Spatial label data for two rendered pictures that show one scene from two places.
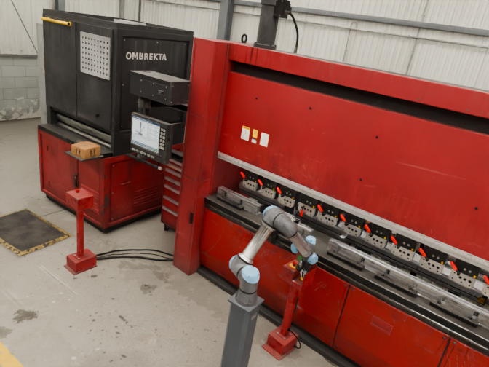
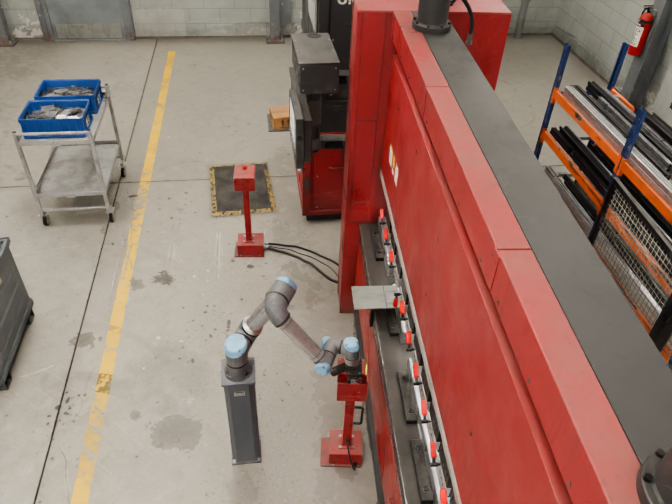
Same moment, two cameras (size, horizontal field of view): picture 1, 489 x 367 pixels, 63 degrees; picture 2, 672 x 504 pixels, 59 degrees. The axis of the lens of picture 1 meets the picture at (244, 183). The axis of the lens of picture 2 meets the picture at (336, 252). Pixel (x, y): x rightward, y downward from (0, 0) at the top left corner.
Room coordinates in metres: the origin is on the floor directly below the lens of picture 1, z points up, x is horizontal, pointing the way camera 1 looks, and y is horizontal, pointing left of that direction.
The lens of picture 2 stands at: (1.18, -1.98, 3.33)
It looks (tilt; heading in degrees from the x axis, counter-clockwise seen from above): 40 degrees down; 48
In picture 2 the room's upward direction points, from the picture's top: 3 degrees clockwise
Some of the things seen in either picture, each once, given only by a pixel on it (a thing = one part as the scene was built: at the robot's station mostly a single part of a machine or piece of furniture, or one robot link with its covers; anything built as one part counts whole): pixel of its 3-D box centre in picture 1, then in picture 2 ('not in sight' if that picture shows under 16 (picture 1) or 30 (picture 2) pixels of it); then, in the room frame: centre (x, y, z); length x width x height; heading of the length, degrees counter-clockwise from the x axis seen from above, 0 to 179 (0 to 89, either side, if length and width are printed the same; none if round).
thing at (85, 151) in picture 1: (84, 149); (283, 116); (3.81, 1.68, 1.04); 0.30 x 0.26 x 0.12; 57
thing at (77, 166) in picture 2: not in sight; (75, 154); (2.50, 3.08, 0.47); 0.90 x 0.66 x 0.95; 57
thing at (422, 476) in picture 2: (395, 284); (421, 470); (2.47, -1.19, 0.89); 0.30 x 0.05 x 0.03; 54
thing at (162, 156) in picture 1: (152, 137); (301, 128); (3.37, 0.87, 1.42); 0.45 x 0.12 x 0.36; 59
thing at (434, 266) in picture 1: (434, 258); (452, 469); (2.41, -1.36, 1.18); 0.15 x 0.09 x 0.17; 54
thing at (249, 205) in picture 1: (239, 199); (387, 245); (3.43, 0.03, 0.92); 0.50 x 0.06 x 0.10; 54
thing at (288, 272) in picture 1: (298, 271); (352, 376); (2.65, -0.53, 0.75); 0.20 x 0.16 x 0.18; 49
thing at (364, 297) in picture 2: not in sight; (375, 297); (2.99, -0.33, 1.00); 0.26 x 0.18 x 0.01; 144
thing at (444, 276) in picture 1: (343, 230); not in sight; (3.11, -0.92, 0.93); 2.30 x 0.14 x 0.10; 54
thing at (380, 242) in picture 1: (378, 234); (432, 387); (2.65, -1.04, 1.18); 0.15 x 0.09 x 0.17; 54
